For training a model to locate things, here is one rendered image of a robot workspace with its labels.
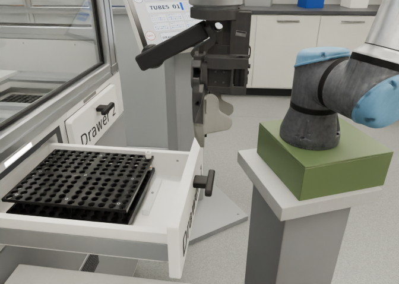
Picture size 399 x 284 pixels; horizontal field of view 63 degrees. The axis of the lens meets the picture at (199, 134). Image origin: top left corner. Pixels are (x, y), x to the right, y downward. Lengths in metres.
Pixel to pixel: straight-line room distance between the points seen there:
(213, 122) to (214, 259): 1.24
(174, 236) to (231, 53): 0.27
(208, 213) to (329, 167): 1.16
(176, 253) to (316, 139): 0.47
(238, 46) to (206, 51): 0.05
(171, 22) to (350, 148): 0.90
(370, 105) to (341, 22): 2.97
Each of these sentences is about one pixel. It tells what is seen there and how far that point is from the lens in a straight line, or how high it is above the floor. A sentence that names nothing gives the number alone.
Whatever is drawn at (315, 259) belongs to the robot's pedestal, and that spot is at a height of 0.51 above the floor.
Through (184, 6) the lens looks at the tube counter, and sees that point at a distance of 1.52.
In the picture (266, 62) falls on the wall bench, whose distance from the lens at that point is 3.56.
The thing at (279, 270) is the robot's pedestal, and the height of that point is 0.50.
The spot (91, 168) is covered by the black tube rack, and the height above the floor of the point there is 0.90.
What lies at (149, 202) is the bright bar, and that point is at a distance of 0.65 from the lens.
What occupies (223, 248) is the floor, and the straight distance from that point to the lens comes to 1.74.
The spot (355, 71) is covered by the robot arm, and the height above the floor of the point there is 1.07.
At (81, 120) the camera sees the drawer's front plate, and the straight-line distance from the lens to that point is 0.88.
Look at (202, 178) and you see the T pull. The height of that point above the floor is 0.91.
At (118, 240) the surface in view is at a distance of 0.55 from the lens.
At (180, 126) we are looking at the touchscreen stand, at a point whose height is 0.55.
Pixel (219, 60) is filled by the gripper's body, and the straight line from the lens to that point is 0.47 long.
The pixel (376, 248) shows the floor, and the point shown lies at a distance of 1.96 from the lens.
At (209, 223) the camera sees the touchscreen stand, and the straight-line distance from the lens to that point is 1.82.
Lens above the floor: 1.25
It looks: 27 degrees down
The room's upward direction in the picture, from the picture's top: straight up
